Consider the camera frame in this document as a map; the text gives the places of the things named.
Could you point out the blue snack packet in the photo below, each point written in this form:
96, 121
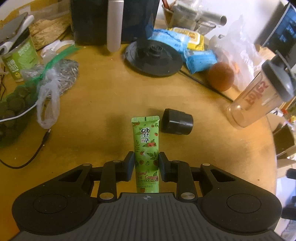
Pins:
176, 40

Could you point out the blue wet wipes pack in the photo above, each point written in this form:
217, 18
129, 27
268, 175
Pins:
197, 61

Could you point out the green hand cream tube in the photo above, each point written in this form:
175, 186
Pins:
146, 150

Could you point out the clear plastic bag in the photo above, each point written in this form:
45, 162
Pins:
238, 51

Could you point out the green net bag of nuts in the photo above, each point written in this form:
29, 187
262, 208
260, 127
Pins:
15, 113

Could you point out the orange fruit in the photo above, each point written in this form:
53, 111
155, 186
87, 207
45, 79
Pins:
220, 76

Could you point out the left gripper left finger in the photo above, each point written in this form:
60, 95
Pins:
112, 173

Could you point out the dark blue air fryer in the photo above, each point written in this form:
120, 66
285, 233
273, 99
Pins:
112, 23

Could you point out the container with foil roll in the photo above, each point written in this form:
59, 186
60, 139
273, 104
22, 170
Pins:
191, 15

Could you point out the small black cylinder cap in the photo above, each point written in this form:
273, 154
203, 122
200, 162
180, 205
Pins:
176, 122

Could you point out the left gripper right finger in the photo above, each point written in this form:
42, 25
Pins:
180, 173

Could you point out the clear bag of seeds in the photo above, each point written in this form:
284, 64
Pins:
46, 83

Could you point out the clear shaker bottle grey lid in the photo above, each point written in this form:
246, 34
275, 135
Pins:
272, 86

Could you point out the wall monitor screen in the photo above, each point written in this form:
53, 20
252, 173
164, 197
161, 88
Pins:
279, 32

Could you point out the yellow snack packet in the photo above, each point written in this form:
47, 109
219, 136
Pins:
196, 41

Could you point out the cardboard box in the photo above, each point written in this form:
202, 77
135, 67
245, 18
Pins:
284, 139

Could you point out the black kettle base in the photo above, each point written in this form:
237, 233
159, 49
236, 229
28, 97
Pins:
153, 58

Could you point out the bag of flatbread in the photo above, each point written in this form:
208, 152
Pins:
44, 32

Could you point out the green label can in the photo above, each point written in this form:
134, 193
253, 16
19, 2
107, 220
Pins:
21, 56

